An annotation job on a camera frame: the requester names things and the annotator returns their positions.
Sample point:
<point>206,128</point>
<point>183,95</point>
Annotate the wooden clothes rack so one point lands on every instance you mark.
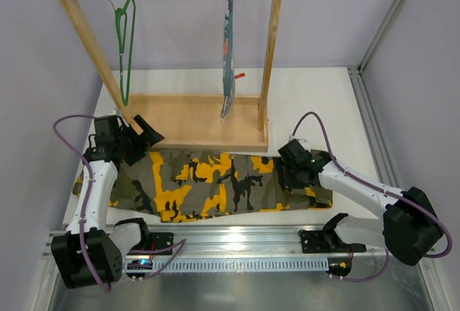
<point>190,121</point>

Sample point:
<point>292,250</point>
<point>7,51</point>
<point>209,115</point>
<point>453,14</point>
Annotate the blue-grey clothes hanger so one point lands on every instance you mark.
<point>228,35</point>

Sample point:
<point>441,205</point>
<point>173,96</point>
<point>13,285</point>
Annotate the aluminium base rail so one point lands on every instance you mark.
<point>237,240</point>

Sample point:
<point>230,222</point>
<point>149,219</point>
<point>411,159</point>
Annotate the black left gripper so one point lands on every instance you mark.
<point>133,142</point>

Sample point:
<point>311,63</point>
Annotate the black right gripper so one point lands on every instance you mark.
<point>291,173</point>

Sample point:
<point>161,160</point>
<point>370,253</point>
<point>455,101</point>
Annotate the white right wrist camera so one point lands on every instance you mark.
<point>306,144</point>

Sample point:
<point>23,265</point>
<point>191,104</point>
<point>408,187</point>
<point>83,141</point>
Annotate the slotted grey cable duct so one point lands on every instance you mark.
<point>226,265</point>

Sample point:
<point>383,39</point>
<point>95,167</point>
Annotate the camouflage yellow green trousers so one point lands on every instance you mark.
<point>181,186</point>

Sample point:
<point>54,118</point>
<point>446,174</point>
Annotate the colourful printed cloth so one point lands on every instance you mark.
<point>228,101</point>

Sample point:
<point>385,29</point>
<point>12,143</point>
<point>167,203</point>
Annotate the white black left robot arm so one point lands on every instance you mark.
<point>86,254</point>

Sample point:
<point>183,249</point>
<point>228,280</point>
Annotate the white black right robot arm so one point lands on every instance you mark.
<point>404,221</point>

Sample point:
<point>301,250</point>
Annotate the green clothes hanger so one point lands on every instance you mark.
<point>124,22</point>

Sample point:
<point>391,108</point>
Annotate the aluminium corner frame profile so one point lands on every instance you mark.
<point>382,160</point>

